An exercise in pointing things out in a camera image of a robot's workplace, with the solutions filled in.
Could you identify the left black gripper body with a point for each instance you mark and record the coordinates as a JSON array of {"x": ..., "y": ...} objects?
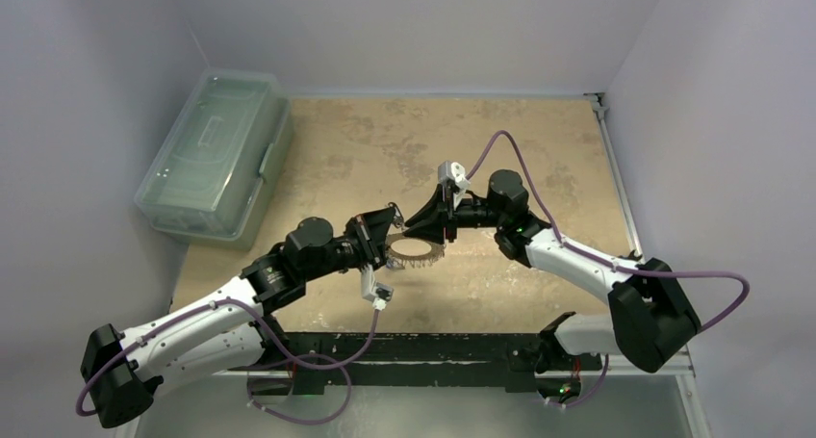
[{"x": 354, "y": 247}]

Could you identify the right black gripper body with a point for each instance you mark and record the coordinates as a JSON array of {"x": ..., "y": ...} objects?
[{"x": 450, "y": 216}]

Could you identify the large keyring with keys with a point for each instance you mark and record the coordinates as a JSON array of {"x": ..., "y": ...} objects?
[{"x": 403, "y": 252}]

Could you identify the translucent green plastic storage box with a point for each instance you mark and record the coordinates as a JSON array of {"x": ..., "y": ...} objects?
[{"x": 213, "y": 178}]

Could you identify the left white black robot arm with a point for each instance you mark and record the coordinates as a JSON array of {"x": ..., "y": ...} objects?
[{"x": 231, "y": 327}]

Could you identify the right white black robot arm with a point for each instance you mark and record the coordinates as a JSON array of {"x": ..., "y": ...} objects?
[{"x": 649, "y": 317}]

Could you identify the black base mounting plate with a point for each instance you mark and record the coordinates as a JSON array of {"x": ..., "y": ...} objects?
[{"x": 513, "y": 362}]

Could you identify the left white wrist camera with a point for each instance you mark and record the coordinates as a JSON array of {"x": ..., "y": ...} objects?
[{"x": 373, "y": 291}]

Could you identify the aluminium frame rail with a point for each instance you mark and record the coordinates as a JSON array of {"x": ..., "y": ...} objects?
[{"x": 352, "y": 154}]

